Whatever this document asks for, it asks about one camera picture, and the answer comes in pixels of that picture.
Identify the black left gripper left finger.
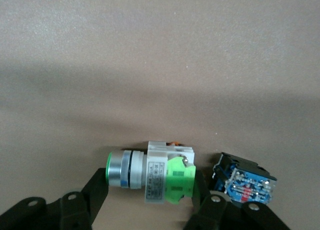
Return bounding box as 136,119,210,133
0,167,111,230

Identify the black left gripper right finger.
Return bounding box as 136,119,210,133
183,169,291,230

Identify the green push button white body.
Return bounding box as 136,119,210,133
106,140,197,206

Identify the red push button blue block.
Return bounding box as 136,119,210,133
211,152,278,206

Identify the brown table mat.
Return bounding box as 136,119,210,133
0,0,320,230

